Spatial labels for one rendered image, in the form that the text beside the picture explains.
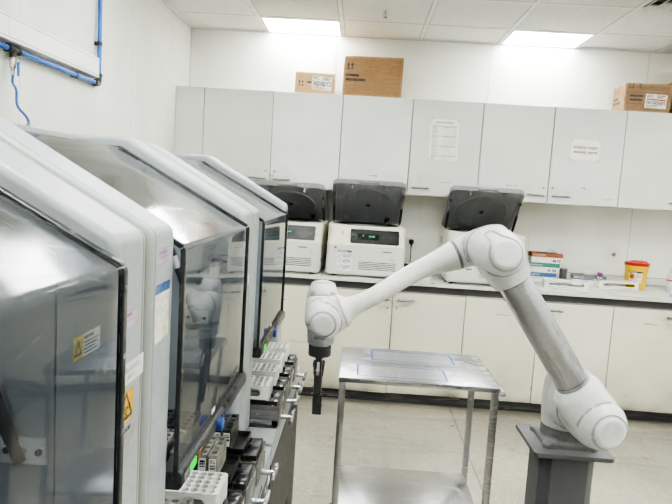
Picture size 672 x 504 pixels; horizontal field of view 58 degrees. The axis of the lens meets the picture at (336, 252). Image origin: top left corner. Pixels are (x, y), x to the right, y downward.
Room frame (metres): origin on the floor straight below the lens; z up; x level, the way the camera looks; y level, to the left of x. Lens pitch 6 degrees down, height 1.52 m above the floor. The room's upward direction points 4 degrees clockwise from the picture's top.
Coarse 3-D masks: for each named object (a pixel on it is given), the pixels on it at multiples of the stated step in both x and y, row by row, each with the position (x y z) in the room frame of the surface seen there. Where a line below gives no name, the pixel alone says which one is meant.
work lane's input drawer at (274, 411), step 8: (272, 392) 1.97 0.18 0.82; (280, 392) 2.00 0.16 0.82; (256, 400) 1.91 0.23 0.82; (272, 400) 1.92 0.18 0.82; (280, 400) 1.96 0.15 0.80; (256, 408) 1.90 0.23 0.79; (264, 408) 1.90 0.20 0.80; (272, 408) 1.90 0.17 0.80; (280, 408) 1.95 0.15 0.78; (256, 416) 1.90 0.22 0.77; (264, 416) 1.90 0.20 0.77; (272, 416) 1.90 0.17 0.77; (280, 416) 1.96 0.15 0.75; (288, 416) 1.96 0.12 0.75
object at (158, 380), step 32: (0, 128) 0.95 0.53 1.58; (32, 128) 1.45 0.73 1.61; (64, 160) 1.00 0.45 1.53; (160, 160) 1.65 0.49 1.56; (96, 192) 0.94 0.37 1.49; (160, 224) 0.98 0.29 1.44; (160, 352) 0.97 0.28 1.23; (160, 384) 0.98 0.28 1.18; (160, 416) 0.98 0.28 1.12; (160, 448) 0.99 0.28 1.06; (160, 480) 0.99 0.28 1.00
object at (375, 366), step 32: (352, 352) 2.55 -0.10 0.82; (384, 352) 2.59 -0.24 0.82; (416, 352) 2.62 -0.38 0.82; (384, 384) 2.20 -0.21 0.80; (416, 384) 2.19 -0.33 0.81; (448, 384) 2.19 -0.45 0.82; (480, 384) 2.22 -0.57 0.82; (352, 480) 2.48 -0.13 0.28; (384, 480) 2.50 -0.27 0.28; (416, 480) 2.52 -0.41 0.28; (448, 480) 2.54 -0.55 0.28
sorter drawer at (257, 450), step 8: (256, 440) 1.60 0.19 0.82; (248, 448) 1.55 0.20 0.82; (256, 448) 1.55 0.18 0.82; (264, 448) 1.61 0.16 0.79; (248, 456) 1.51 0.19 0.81; (256, 456) 1.51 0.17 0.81; (264, 456) 1.62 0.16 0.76; (256, 464) 1.49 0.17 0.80; (256, 472) 1.49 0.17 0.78; (264, 472) 1.55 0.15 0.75; (272, 472) 1.55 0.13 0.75; (256, 480) 1.49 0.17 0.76; (272, 480) 1.51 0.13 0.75
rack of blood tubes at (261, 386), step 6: (252, 378) 1.99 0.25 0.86; (258, 378) 1.99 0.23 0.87; (264, 378) 1.99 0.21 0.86; (270, 378) 2.00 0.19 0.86; (252, 384) 1.94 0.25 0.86; (258, 384) 1.94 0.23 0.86; (264, 384) 1.94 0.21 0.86; (270, 384) 1.94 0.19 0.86; (252, 390) 2.01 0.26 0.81; (258, 390) 2.01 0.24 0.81; (264, 390) 1.91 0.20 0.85; (270, 390) 1.95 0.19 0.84; (252, 396) 1.92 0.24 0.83; (258, 396) 1.92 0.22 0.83; (264, 396) 1.91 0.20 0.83; (270, 396) 1.96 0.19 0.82
